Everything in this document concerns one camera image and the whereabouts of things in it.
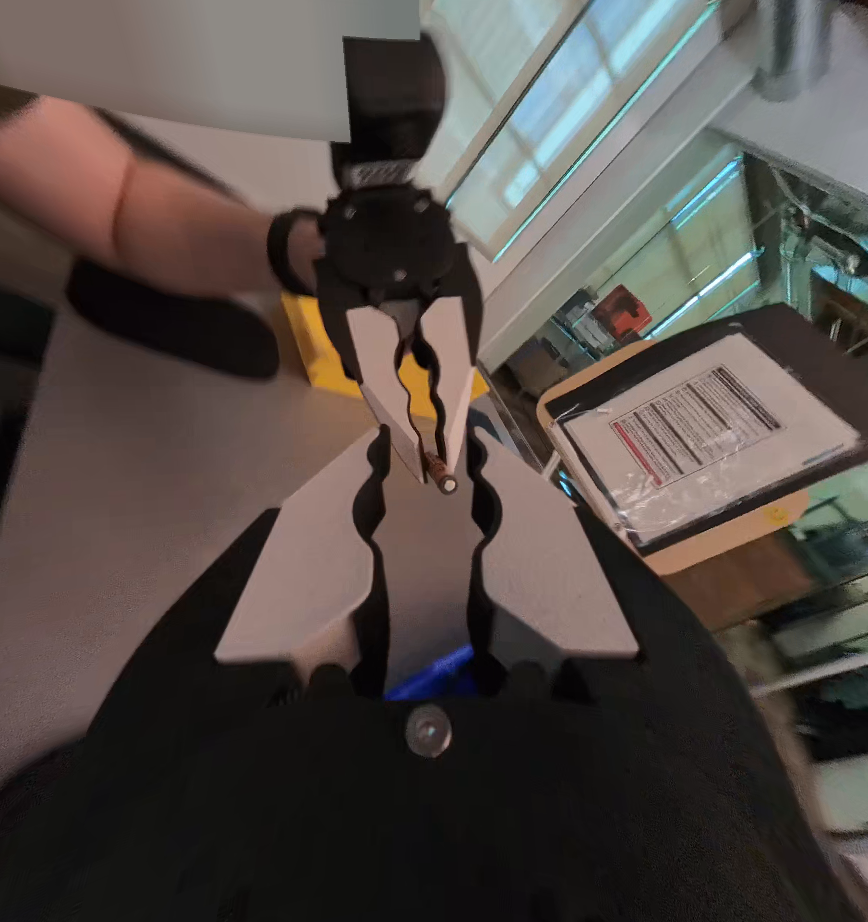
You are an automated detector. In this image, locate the silver round air duct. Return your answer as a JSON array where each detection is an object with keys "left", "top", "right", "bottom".
[{"left": 754, "top": 0, "right": 840, "bottom": 103}]

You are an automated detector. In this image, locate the framed instruction sign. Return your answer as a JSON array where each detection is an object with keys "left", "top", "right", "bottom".
[{"left": 537, "top": 303, "right": 868, "bottom": 577}]

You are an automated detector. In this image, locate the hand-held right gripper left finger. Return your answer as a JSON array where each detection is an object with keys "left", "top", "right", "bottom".
[{"left": 213, "top": 424, "right": 393, "bottom": 697}]

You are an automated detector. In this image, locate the copper black battery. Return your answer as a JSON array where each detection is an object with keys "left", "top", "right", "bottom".
[{"left": 421, "top": 452, "right": 459, "bottom": 496}]

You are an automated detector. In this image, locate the blue storage bin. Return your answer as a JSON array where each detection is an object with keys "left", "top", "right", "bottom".
[{"left": 384, "top": 643, "right": 476, "bottom": 701}]

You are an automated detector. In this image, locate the person's left forearm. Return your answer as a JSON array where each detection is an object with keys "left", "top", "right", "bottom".
[{"left": 0, "top": 94, "right": 327, "bottom": 298}]

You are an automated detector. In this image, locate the yellow storage bin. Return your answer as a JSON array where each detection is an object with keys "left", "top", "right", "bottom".
[{"left": 281, "top": 291, "right": 490, "bottom": 401}]

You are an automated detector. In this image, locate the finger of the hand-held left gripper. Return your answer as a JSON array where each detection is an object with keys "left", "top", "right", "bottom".
[
  {"left": 411, "top": 297, "right": 476, "bottom": 465},
  {"left": 346, "top": 304, "right": 429, "bottom": 486}
]

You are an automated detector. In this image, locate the white paned window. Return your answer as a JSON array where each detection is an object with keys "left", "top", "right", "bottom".
[{"left": 420, "top": 0, "right": 762, "bottom": 264}]

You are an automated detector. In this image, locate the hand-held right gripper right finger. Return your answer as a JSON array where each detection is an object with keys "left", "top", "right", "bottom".
[{"left": 465, "top": 428, "right": 641, "bottom": 697}]

